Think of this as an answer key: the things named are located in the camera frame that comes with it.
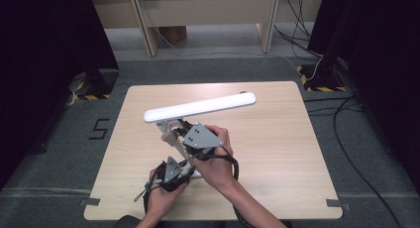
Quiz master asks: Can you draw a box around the brown cardboard box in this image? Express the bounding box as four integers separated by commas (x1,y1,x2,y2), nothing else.
157,25,188,46

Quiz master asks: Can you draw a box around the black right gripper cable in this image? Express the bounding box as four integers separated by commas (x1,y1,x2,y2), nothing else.
179,152,257,228

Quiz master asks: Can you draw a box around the bundle of black cables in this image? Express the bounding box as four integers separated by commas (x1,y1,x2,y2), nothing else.
273,0,325,59

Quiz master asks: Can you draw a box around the person's dark clothing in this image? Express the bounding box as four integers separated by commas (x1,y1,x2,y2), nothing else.
113,214,293,228

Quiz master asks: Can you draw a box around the black striped stand base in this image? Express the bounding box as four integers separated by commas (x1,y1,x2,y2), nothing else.
295,63,349,93
67,67,120,102

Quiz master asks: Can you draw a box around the long black floor cable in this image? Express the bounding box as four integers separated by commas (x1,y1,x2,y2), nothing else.
332,94,404,228

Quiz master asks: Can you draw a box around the black curtain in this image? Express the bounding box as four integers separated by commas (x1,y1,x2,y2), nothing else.
306,0,420,192
0,0,121,191

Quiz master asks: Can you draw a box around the beige wooden desk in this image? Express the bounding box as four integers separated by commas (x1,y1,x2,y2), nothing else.
88,0,326,57

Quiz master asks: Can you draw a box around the white desk lamp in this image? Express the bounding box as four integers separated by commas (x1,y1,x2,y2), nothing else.
143,91,258,179

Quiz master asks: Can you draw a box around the person's right hand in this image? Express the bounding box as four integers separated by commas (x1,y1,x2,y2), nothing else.
192,125,239,192

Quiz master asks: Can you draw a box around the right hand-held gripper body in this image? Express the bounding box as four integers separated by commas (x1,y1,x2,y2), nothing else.
182,122,224,162

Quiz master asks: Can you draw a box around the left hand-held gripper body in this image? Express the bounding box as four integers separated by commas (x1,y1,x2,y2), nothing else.
155,156,184,192

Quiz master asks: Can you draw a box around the white floor cable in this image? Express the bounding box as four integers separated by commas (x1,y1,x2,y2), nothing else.
138,0,325,82

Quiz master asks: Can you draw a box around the person's left hand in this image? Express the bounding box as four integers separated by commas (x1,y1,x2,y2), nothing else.
146,168,189,219

